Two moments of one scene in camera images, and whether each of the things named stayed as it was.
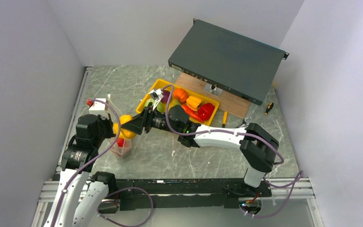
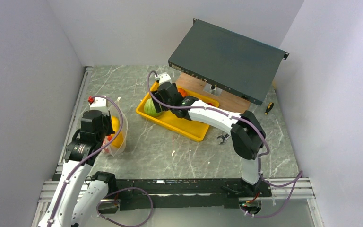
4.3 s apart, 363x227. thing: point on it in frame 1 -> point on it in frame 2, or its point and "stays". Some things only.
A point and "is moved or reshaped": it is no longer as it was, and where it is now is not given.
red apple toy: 120,142 is moved or reshaped
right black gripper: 135,124 -> 157,105
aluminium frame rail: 291,189 stays
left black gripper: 108,122 stays
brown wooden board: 228,102 stays
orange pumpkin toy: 180,94 stays
